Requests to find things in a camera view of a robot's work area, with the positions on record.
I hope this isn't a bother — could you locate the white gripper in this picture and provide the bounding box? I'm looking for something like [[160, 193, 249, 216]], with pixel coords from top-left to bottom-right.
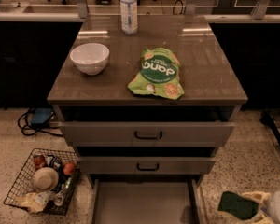
[[218, 191, 280, 224]]

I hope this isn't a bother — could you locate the green and yellow sponge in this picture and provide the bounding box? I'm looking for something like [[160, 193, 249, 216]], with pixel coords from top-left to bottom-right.
[[217, 191, 259, 220]]

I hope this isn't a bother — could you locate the bottom drawer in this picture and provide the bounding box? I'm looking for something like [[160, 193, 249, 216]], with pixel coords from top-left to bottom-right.
[[88, 180, 207, 224]]

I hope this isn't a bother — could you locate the drawer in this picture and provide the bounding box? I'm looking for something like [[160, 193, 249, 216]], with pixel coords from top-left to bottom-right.
[[77, 156, 216, 175], [88, 180, 207, 224], [60, 121, 234, 147]]

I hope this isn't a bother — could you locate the grey drawer cabinet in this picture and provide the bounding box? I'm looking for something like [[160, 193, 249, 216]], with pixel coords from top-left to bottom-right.
[[49, 15, 246, 224]]

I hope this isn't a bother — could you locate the middle drawer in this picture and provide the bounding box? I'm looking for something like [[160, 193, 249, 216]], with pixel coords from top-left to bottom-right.
[[77, 156, 216, 175]]

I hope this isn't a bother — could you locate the top drawer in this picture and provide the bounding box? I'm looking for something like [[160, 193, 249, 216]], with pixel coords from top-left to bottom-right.
[[60, 121, 234, 147]]

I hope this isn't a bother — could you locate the green snack bag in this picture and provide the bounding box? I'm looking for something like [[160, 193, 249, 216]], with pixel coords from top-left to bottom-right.
[[128, 48, 184, 100]]

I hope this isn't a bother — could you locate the red apple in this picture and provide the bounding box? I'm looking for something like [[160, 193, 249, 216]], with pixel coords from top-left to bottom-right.
[[63, 162, 77, 176]]

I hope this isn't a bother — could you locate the glass bottle in basket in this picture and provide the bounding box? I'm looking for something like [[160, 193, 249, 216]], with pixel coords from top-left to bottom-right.
[[53, 178, 72, 207]]

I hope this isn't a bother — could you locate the beige round lid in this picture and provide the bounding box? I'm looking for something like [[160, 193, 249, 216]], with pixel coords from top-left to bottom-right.
[[32, 167, 59, 192]]

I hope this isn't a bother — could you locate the yellow crumpled bag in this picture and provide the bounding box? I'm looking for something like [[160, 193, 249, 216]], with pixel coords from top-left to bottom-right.
[[16, 192, 49, 213]]

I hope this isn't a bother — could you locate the red can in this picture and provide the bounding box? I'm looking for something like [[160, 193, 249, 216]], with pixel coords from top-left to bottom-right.
[[34, 154, 47, 170]]

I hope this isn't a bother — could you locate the white ceramic bowl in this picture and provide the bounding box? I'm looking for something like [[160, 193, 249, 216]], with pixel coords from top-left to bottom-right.
[[70, 43, 110, 75]]

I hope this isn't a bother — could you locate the blue power box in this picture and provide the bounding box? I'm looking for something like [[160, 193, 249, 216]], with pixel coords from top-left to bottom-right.
[[31, 108, 53, 127]]

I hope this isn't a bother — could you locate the clear plastic water bottle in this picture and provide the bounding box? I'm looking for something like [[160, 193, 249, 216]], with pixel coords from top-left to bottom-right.
[[120, 0, 138, 35]]

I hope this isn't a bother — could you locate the black wire basket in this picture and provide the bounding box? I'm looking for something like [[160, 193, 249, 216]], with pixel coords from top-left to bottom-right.
[[4, 148, 80, 216]]

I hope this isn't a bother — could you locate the black cable bundle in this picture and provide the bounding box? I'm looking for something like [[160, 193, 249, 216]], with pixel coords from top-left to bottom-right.
[[17, 107, 64, 138]]

